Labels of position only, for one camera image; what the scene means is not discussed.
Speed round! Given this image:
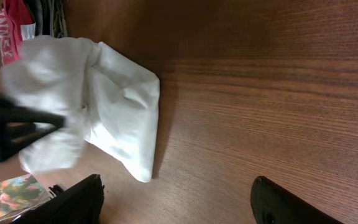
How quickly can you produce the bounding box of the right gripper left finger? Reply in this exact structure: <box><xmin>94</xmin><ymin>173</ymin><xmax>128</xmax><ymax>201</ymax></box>
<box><xmin>12</xmin><ymin>174</ymin><xmax>104</xmax><ymax>224</ymax></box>

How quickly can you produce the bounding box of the colourful printed paper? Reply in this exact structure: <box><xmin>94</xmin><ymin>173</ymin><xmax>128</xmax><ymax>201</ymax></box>
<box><xmin>0</xmin><ymin>174</ymin><xmax>50</xmax><ymax>223</ymax></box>

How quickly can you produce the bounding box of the folded black t-shirt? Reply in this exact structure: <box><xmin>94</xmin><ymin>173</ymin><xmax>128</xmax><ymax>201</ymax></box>
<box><xmin>24</xmin><ymin>0</ymin><xmax>52</xmax><ymax>36</ymax></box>

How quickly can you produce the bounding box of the folded red printed t-shirt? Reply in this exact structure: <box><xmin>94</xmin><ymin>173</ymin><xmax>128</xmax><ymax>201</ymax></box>
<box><xmin>0</xmin><ymin>0</ymin><xmax>36</xmax><ymax>65</ymax></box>

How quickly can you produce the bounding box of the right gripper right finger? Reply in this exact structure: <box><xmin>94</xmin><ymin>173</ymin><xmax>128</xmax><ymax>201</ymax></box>
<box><xmin>250</xmin><ymin>176</ymin><xmax>342</xmax><ymax>224</ymax></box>

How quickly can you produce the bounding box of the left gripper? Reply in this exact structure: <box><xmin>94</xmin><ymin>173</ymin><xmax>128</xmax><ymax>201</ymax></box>
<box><xmin>0</xmin><ymin>94</ymin><xmax>65</xmax><ymax>163</ymax></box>

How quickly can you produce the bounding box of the white t-shirt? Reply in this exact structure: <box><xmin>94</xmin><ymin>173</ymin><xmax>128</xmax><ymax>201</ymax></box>
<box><xmin>0</xmin><ymin>35</ymin><xmax>160</xmax><ymax>182</ymax></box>

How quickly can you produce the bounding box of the folded olive grey garment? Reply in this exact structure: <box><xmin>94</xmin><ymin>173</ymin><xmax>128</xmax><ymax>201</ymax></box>
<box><xmin>50</xmin><ymin>0</ymin><xmax>68</xmax><ymax>38</ymax></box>

